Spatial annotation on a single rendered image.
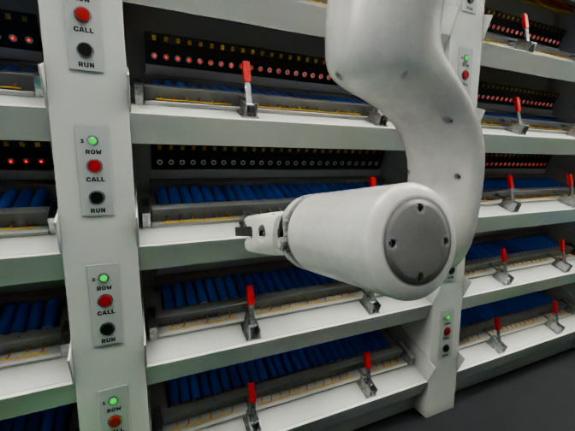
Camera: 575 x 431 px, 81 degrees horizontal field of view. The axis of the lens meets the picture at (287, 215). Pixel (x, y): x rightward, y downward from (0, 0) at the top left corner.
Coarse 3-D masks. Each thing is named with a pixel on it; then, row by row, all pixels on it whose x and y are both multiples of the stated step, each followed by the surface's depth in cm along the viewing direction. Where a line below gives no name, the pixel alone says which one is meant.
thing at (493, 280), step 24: (480, 240) 103; (504, 240) 106; (528, 240) 109; (552, 240) 112; (480, 264) 91; (504, 264) 89; (528, 264) 100; (552, 264) 101; (480, 288) 85; (504, 288) 87; (528, 288) 93
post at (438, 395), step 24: (456, 0) 68; (480, 0) 71; (456, 24) 69; (480, 24) 72; (456, 48) 70; (480, 48) 73; (456, 72) 71; (384, 168) 89; (456, 288) 79; (432, 312) 77; (456, 312) 80; (432, 336) 78; (456, 336) 82; (432, 360) 79; (456, 360) 83; (432, 384) 80; (432, 408) 81
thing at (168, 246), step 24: (360, 168) 84; (144, 192) 64; (144, 216) 53; (240, 216) 62; (144, 240) 51; (168, 240) 52; (192, 240) 53; (216, 240) 54; (240, 240) 56; (144, 264) 52; (168, 264) 53; (192, 264) 55
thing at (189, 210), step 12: (156, 204) 56; (168, 204) 57; (180, 204) 58; (192, 204) 58; (204, 204) 59; (216, 204) 60; (228, 204) 60; (240, 204) 61; (252, 204) 62; (264, 204) 63; (276, 204) 64; (288, 204) 65; (156, 216) 56; (168, 216) 57; (180, 216) 56; (192, 216) 58; (204, 216) 59; (216, 216) 59
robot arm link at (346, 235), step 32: (352, 192) 27; (384, 192) 23; (416, 192) 23; (288, 224) 33; (320, 224) 28; (352, 224) 24; (384, 224) 22; (416, 224) 23; (448, 224) 24; (320, 256) 28; (352, 256) 23; (384, 256) 22; (416, 256) 23; (448, 256) 24; (384, 288) 22; (416, 288) 23
